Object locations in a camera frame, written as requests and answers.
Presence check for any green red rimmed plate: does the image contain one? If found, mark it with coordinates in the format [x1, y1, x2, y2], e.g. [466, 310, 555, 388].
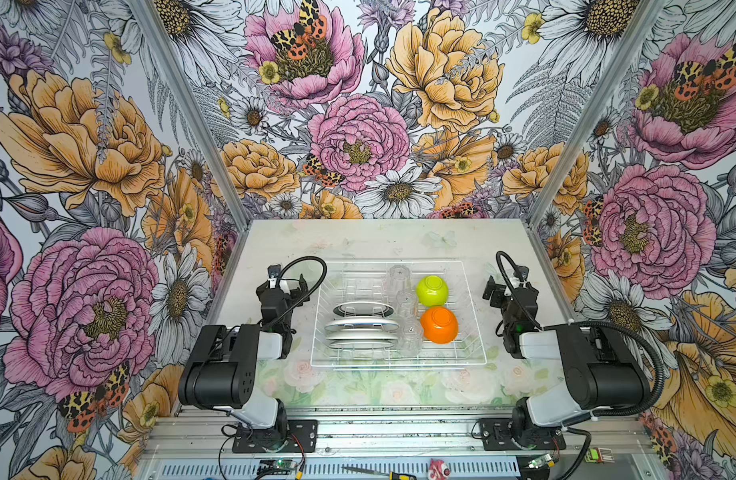
[333, 300, 395, 318]

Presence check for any white wire dish rack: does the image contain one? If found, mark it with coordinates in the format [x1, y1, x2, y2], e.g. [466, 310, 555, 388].
[310, 259, 487, 370]

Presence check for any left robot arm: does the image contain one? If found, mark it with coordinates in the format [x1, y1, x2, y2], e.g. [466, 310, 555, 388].
[178, 265, 309, 453]

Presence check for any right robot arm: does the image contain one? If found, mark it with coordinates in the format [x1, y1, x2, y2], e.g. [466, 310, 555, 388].
[480, 277, 667, 449]

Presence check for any blue rimmed watermelon plate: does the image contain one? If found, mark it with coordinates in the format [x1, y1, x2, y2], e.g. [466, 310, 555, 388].
[324, 317, 400, 333]

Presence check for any plain white plate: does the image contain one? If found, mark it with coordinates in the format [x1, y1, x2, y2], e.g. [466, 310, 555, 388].
[327, 332, 399, 350]

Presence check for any orange bowl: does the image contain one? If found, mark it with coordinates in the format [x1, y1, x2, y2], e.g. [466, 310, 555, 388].
[420, 306, 459, 344]

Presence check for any lime green bowl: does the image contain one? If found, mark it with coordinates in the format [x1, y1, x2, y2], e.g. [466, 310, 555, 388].
[416, 275, 449, 307]

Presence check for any middle clear glass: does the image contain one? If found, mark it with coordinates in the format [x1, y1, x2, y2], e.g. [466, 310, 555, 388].
[394, 289, 418, 320]

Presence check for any clear glass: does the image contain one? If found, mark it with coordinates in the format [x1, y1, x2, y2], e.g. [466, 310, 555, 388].
[394, 289, 418, 320]
[384, 264, 411, 297]
[397, 318, 424, 358]

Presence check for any near clear glass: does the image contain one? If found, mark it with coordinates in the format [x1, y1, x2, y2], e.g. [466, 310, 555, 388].
[397, 318, 424, 358]

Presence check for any far clear glass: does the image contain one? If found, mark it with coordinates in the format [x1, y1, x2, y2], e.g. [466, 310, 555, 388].
[384, 264, 411, 297]

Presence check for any green circuit board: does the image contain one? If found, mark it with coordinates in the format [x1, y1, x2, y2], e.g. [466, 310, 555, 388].
[256, 459, 303, 477]

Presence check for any small green display module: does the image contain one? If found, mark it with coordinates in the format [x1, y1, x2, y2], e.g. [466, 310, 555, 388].
[584, 447, 615, 464]

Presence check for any pink white small object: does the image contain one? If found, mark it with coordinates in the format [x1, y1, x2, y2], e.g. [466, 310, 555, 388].
[427, 459, 451, 480]

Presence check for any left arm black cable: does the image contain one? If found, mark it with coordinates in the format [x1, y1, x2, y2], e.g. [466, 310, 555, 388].
[265, 256, 328, 331]

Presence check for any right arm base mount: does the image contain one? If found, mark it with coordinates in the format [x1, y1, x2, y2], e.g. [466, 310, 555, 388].
[472, 417, 567, 451]

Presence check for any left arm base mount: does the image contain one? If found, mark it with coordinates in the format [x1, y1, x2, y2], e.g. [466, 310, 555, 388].
[231, 419, 319, 454]

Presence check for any yellow handled screwdriver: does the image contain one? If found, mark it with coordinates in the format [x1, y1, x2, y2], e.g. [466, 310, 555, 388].
[343, 466, 417, 480]

